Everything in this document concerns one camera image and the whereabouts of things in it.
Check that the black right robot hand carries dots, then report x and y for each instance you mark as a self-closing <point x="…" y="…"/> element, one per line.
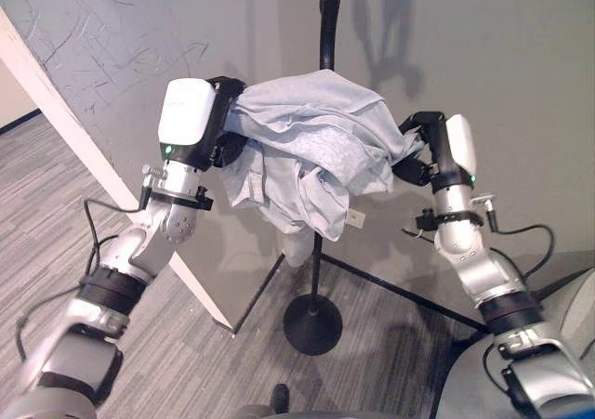
<point x="448" y="154"/>

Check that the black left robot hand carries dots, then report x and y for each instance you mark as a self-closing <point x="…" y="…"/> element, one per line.
<point x="186" y="112"/>

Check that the light blue garment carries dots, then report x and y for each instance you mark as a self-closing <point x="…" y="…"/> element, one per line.
<point x="307" y="131"/>

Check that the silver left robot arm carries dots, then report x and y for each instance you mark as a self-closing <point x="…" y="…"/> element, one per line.
<point x="139" y="247"/>

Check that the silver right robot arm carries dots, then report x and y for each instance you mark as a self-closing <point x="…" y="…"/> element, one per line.
<point x="469" y="256"/>

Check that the black clothes rack stand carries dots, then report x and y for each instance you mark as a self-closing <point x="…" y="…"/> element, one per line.
<point x="312" y="326"/>

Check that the white door frame post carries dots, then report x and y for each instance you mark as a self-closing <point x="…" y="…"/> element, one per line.
<point x="56" y="112"/>

